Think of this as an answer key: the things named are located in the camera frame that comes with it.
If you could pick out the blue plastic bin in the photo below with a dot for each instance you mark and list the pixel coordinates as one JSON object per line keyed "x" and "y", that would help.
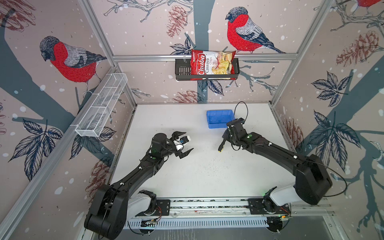
{"x": 218, "y": 119}

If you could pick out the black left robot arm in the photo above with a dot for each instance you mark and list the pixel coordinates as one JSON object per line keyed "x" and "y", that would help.
{"x": 114, "y": 204}

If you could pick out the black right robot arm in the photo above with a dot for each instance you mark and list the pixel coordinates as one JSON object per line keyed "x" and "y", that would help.
{"x": 312, "y": 180}

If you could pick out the white wire mesh shelf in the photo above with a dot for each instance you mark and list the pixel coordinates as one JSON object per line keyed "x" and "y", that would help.
{"x": 98, "y": 113}

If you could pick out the red cassava chips bag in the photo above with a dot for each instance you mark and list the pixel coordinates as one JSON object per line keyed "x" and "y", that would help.
{"x": 212, "y": 63}

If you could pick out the black wall basket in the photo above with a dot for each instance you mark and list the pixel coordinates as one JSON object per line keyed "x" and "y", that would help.
{"x": 183, "y": 72}

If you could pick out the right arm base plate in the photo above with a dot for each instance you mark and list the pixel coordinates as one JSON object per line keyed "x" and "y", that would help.
{"x": 261, "y": 206}

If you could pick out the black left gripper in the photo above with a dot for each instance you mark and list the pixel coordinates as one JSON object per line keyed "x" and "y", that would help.
{"x": 175, "y": 134}

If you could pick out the aluminium mounting rail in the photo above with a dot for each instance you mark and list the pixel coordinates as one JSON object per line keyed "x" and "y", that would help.
{"x": 238, "y": 207}

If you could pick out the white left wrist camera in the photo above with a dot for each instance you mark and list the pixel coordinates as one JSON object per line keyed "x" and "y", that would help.
{"x": 181, "y": 142}

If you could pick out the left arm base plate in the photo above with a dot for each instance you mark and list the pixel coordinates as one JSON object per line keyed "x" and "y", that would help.
{"x": 158, "y": 208}

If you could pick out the black yellow screwdriver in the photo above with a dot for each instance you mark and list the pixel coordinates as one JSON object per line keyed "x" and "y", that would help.
{"x": 221, "y": 146}

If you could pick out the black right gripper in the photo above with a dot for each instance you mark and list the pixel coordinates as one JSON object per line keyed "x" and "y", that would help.
{"x": 224, "y": 136}

